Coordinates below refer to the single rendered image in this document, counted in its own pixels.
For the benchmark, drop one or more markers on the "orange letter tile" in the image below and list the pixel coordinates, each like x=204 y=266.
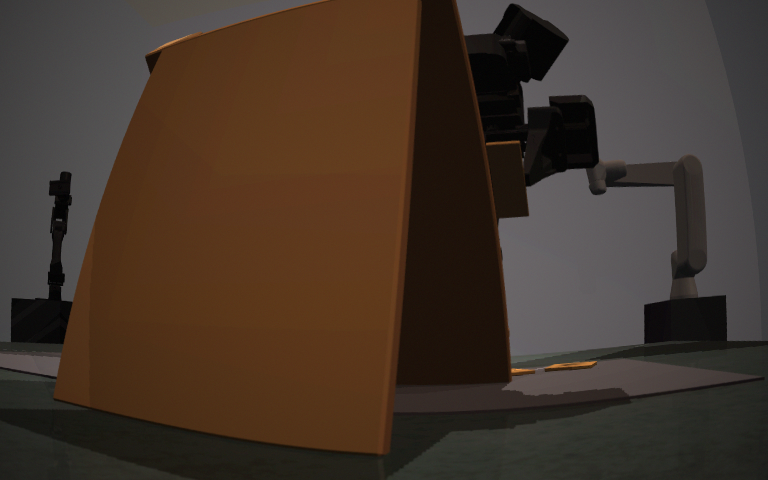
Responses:
x=508 y=179
x=569 y=366
x=516 y=372

